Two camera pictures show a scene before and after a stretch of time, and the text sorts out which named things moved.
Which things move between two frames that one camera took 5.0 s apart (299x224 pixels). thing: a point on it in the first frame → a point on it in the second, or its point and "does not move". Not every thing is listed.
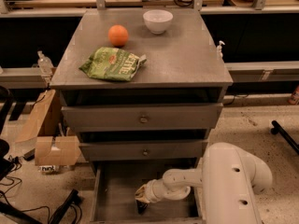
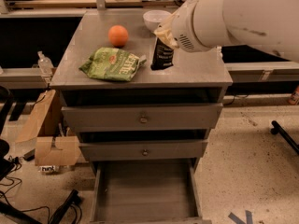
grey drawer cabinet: (141, 88) does not move
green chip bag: (112, 63) does not move
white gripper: (150, 192) → (184, 28)
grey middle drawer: (188, 150) does not move
